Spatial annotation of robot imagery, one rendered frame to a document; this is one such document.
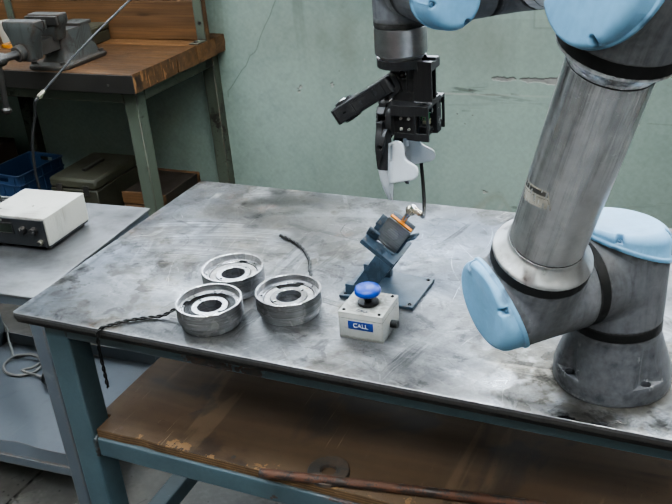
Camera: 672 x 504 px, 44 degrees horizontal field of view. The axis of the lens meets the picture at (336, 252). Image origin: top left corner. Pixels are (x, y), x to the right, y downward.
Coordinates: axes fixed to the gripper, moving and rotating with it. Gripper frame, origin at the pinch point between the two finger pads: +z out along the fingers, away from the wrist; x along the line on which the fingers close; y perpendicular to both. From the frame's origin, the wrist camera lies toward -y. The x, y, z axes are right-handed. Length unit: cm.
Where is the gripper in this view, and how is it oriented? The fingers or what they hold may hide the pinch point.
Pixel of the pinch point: (394, 183)
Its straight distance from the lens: 129.6
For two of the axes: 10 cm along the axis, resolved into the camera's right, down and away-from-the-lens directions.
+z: 0.8, 8.9, 4.6
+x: 4.3, -4.4, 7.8
